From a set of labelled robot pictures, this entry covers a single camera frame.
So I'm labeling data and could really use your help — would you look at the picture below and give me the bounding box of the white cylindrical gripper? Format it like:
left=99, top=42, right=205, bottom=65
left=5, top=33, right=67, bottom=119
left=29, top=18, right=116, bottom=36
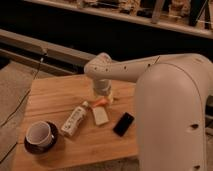
left=93, top=79, right=114, bottom=104

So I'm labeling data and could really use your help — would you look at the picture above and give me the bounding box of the orange pepper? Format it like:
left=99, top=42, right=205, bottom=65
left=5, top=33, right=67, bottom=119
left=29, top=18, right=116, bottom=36
left=92, top=98, right=108, bottom=108

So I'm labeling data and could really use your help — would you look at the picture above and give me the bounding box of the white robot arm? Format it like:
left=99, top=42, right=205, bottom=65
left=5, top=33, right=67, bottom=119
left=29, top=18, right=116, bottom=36
left=84, top=53, right=213, bottom=171

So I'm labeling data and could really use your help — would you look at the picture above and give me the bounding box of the white sponge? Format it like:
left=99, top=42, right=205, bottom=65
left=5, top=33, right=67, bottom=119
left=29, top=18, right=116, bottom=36
left=92, top=107, right=109, bottom=126

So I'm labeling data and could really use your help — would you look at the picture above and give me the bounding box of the black smartphone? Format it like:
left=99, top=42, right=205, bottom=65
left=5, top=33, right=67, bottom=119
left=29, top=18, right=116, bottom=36
left=113, top=113, right=134, bottom=137

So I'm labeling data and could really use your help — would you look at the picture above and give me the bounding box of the white plastic bottle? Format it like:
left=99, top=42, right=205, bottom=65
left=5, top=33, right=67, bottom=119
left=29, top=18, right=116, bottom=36
left=61, top=101, right=89, bottom=136

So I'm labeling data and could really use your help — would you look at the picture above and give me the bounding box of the wooden board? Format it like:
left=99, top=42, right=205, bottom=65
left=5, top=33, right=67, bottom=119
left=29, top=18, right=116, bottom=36
left=12, top=75, right=138, bottom=171

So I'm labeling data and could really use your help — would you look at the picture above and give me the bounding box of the white cup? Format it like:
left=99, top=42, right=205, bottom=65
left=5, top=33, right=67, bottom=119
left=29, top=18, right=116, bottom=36
left=25, top=121, right=55, bottom=147

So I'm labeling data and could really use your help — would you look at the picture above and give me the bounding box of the dark brown saucer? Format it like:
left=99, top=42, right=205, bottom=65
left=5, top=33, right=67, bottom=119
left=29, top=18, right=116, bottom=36
left=24, top=121, right=58, bottom=155

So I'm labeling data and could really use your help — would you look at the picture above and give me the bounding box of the black cable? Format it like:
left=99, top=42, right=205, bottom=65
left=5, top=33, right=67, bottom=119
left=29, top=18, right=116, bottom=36
left=0, top=53, right=46, bottom=164

